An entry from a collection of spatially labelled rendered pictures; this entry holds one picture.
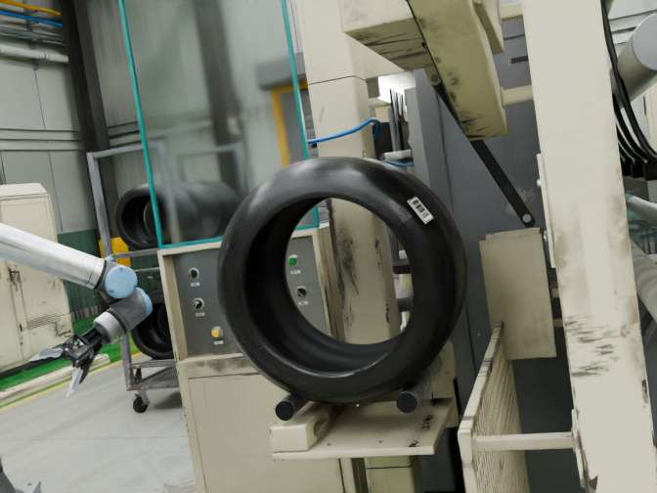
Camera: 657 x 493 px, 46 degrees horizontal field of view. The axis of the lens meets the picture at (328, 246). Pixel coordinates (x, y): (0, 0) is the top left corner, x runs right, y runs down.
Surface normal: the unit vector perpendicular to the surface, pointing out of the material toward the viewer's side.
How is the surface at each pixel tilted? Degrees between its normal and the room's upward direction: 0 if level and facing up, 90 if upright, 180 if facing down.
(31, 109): 90
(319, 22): 90
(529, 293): 90
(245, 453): 90
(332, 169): 44
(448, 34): 162
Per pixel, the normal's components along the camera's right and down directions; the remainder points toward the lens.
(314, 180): -0.29, -0.08
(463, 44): 0.05, 0.97
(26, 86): 0.91, -0.11
